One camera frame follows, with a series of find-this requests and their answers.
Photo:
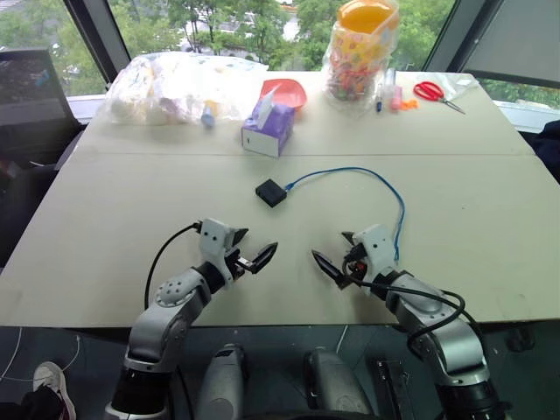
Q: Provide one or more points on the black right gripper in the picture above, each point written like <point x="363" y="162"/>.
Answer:
<point x="355" y="262"/>

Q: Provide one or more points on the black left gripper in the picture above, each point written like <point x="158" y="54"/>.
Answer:
<point x="240" y="265"/>

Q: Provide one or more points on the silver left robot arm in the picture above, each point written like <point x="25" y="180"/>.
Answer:
<point x="159" y="326"/>

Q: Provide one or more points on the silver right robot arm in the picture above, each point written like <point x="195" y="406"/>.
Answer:
<point x="442" y="332"/>

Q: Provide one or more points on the small black electronic box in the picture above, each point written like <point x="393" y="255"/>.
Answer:
<point x="271" y="191"/>

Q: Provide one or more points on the purple tissue box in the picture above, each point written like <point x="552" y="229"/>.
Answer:
<point x="267" y="129"/>

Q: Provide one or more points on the grey rounded robot leg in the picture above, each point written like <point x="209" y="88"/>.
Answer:
<point x="223" y="385"/>
<point x="337" y="389"/>

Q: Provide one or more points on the blue yellow small bottle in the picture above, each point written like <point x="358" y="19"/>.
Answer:
<point x="208" y="114"/>

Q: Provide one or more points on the red plastic bowl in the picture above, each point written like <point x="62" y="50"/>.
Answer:
<point x="289" y="93"/>

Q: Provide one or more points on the blue pen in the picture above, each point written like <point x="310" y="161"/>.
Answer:
<point x="380" y="98"/>

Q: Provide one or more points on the pink small stick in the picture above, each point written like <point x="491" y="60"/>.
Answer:
<point x="396" y="100"/>

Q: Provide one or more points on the orange small clip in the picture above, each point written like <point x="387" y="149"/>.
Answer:
<point x="410" y="104"/>

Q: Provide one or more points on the clear bag of white items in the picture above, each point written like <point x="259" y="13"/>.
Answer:
<point x="166" y="87"/>

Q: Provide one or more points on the candy jar with orange lid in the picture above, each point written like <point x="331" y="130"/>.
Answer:
<point x="359" y="57"/>

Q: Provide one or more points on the black table caster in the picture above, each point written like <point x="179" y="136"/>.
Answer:
<point x="521" y="340"/>

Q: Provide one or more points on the clear plastic bag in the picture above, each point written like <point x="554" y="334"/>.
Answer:
<point x="459" y="84"/>

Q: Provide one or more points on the black office chair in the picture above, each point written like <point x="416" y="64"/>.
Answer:
<point x="30" y="184"/>

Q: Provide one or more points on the dark blue cloth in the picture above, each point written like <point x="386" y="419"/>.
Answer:
<point x="548" y="151"/>

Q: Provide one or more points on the white sneaker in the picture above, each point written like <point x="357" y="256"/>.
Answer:
<point x="52" y="382"/>

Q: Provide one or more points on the black monitor screen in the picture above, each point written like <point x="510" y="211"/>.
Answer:
<point x="30" y="87"/>

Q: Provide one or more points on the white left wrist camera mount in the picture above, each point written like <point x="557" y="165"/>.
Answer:
<point x="214" y="238"/>

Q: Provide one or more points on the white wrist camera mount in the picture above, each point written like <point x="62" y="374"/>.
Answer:
<point x="377" y="247"/>
<point x="214" y="238"/>

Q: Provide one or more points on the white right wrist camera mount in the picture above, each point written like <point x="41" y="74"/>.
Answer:
<point x="377" y="247"/>

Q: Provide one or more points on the dark window frame post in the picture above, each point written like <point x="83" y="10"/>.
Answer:
<point x="98" y="39"/>
<point x="503" y="39"/>

